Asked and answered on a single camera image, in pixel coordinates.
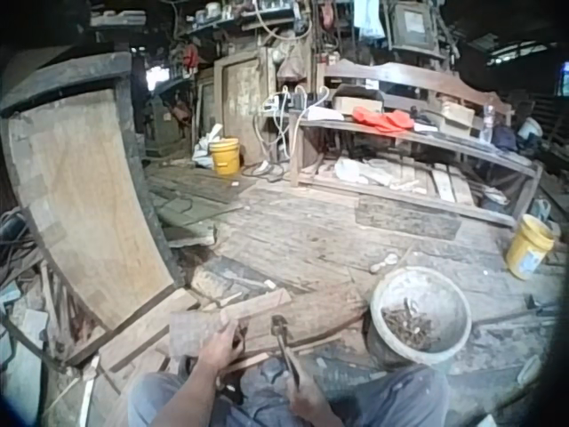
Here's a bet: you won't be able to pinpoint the person's left hand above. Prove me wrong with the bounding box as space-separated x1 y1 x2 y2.
198 317 244 371

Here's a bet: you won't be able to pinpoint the person's right hand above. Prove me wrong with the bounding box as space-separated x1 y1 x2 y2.
291 375 335 420

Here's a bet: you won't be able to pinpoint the brown wooden block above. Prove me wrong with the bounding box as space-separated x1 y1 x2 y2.
168 310 244 359

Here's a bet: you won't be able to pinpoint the dark metal hammer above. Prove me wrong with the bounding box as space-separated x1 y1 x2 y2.
269 314 304 388

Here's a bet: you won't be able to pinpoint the heap of wood offcuts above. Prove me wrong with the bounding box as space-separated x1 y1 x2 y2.
188 255 293 312

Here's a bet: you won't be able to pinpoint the long wooden plank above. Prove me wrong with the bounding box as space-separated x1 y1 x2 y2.
220 286 371 357

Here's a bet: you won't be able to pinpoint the person's legs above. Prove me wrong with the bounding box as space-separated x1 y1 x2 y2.
127 355 451 427

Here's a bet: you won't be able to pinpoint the heap of rusty nails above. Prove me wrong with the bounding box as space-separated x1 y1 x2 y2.
381 296 442 353

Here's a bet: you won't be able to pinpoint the grey round bowl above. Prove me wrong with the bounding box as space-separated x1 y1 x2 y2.
365 266 474 367

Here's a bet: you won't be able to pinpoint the yellow plastic bucket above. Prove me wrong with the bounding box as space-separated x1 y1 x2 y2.
208 137 242 176
505 213 557 281

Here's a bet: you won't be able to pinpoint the white plastic bag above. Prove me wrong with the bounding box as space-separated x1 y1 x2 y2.
191 123 224 170

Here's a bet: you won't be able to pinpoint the large wooden door panel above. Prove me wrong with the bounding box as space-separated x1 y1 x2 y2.
0 51 190 364

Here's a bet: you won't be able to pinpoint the wooden cabinet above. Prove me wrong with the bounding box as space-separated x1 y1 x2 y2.
212 47 277 166

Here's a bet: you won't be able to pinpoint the orange cloth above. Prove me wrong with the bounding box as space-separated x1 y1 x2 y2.
351 106 415 134

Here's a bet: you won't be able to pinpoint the cluttered wooden workbench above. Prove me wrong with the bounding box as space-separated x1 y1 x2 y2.
288 60 544 229

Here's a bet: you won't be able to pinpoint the clear plastic bottle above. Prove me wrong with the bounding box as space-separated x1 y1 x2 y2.
481 103 496 144

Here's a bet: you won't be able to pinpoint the hanging blue cloth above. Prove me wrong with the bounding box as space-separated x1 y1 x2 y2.
352 0 386 40

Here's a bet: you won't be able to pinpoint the white plastic bucket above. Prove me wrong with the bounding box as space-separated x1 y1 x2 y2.
517 116 545 141

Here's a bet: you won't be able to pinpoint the old grey monitor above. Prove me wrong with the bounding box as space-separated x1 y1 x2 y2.
388 0 442 52

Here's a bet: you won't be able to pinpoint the heap of dark cables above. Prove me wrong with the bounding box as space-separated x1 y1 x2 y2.
0 207 44 288

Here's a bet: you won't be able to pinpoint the white power strip with cables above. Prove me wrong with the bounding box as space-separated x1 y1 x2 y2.
252 84 333 179

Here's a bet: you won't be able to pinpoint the cluttered wall shelf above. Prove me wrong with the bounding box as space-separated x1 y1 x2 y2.
175 0 315 44

